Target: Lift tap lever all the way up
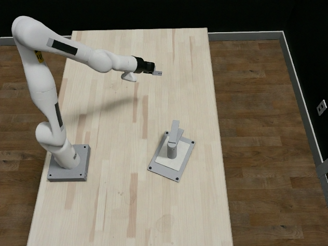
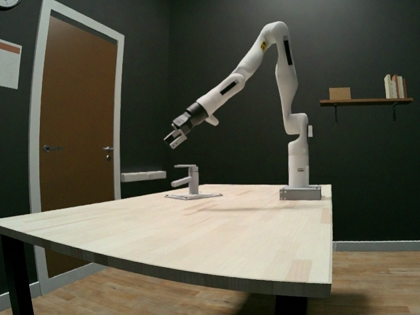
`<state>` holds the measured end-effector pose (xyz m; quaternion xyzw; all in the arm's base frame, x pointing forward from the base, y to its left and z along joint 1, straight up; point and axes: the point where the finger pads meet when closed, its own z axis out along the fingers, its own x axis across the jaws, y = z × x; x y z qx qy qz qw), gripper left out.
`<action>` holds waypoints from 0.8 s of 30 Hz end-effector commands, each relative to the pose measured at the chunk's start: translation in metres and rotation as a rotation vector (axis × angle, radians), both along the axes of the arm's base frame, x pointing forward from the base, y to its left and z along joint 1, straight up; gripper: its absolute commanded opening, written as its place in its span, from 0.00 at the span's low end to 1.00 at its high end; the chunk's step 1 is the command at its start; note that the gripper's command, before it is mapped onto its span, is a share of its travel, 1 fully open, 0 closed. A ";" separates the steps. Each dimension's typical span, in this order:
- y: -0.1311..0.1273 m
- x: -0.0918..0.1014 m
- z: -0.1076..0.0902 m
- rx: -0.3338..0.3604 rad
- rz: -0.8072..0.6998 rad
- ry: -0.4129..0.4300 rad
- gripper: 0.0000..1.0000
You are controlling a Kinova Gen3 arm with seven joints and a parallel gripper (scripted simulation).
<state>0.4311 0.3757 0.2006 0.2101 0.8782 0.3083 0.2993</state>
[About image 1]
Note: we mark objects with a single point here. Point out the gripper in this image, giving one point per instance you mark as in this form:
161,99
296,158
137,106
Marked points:
138,65

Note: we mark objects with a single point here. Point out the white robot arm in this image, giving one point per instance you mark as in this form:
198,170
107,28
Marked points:
31,38

